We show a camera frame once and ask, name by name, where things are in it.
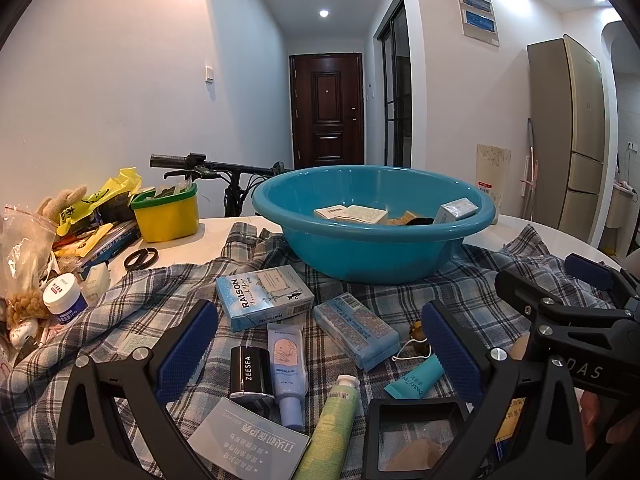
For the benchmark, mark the light blue barcoded box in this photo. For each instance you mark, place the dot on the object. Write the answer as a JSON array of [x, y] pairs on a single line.
[[355, 330]]

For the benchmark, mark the white jar blue label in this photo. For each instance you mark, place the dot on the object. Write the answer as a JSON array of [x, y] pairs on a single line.
[[62, 300]]

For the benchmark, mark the light blue box white panel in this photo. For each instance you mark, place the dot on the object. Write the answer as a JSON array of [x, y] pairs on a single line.
[[265, 295]]

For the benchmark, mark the beige refrigerator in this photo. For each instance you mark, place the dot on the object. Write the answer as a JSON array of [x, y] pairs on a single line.
[[570, 135]]

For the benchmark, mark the green tube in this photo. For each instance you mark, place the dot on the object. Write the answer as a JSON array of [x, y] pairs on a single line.
[[330, 425]]

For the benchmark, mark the yellow container green rim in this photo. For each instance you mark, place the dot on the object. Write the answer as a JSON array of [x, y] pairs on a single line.
[[165, 220]]

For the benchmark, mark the clear plastic bag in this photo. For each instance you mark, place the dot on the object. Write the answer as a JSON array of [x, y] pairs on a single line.
[[25, 250]]

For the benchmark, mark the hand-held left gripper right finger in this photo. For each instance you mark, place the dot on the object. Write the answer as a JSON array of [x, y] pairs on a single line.
[[452, 352]]

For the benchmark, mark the white light switch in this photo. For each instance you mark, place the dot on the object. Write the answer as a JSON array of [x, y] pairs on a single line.
[[209, 74]]

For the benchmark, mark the grey electrical panel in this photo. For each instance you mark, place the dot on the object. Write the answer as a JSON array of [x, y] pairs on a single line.
[[477, 15]]

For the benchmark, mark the black scissors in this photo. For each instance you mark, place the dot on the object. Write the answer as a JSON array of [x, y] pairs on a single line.
[[142, 257]]

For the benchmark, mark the blue booklet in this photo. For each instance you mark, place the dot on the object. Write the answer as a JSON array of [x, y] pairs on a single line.
[[110, 242]]

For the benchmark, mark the gold box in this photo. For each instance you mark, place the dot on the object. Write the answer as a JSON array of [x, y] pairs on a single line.
[[400, 220]]

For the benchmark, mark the brown curly plush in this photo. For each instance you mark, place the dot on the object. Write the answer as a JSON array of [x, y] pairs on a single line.
[[25, 305]]

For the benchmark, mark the white box dark label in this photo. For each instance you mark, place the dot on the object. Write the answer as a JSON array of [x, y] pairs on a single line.
[[330, 211]]

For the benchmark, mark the person's right hand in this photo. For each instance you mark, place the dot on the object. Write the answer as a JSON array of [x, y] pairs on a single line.
[[592, 415]]

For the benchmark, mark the glass sliding door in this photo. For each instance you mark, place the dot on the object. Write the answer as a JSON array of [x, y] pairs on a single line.
[[395, 85]]

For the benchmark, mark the brown door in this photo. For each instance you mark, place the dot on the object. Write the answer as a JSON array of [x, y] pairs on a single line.
[[327, 110]]

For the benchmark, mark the white box printed text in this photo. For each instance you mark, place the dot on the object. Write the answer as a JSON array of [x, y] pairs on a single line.
[[362, 215]]

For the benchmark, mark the beige plush toy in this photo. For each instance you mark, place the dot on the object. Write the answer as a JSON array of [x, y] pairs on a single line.
[[62, 200]]

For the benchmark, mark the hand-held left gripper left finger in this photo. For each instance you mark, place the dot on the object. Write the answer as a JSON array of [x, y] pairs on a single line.
[[187, 350]]

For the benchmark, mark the black frame box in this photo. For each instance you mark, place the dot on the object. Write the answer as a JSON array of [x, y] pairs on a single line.
[[372, 435]]

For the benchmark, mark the teal tube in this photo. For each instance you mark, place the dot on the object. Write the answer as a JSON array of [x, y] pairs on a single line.
[[415, 380]]

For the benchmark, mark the yellow plastic bag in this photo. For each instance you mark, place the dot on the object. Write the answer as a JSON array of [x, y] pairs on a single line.
[[120, 182]]

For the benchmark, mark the black round compact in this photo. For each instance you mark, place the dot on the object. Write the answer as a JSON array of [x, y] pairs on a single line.
[[420, 220]]

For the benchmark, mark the small pale blue box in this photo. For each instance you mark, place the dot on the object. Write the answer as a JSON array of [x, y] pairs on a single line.
[[452, 210]]

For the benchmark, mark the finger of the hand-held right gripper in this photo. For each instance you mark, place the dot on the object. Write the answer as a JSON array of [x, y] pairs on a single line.
[[592, 270], [525, 295]]

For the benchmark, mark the yellow packet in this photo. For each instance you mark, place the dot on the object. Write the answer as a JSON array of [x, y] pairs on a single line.
[[512, 420]]

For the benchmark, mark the white tube blue cap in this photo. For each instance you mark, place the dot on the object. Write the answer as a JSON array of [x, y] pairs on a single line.
[[285, 360]]

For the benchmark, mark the blue plastic basin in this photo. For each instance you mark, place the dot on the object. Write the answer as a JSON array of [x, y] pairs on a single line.
[[375, 252]]

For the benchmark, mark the black glossy box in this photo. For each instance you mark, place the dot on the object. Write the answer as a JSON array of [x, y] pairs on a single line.
[[250, 372]]

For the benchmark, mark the small white box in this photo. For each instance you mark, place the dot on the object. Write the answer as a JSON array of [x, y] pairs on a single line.
[[95, 277]]

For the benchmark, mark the grey card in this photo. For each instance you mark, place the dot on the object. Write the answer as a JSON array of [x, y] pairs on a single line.
[[245, 445]]

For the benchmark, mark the plaid cloth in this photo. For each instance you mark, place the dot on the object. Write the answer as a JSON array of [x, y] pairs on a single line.
[[150, 300]]

